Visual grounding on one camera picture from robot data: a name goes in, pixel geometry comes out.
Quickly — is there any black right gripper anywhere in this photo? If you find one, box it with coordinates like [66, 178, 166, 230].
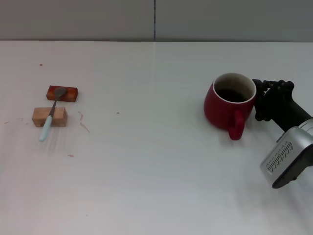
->
[251, 78, 313, 133]

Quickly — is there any red ceramic cup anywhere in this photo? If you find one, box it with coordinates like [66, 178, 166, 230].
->
[204, 72, 257, 141]

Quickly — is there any blue handled metal spoon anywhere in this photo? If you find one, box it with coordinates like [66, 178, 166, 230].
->
[39, 87, 68, 142]

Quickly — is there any dark coffee liquid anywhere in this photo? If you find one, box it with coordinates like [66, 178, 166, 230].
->
[216, 88, 252, 103]

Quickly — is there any reddish brown wooden block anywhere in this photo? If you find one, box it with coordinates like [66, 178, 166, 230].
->
[45, 85, 79, 103]

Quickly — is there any light wooden block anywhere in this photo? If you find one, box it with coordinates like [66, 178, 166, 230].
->
[32, 107, 68, 128]

